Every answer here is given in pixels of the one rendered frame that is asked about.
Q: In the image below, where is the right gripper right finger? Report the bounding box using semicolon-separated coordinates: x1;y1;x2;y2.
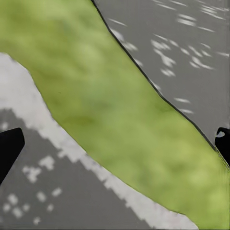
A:
212;127;230;166

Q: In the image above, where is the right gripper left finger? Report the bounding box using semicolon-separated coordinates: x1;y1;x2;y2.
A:
0;127;25;185

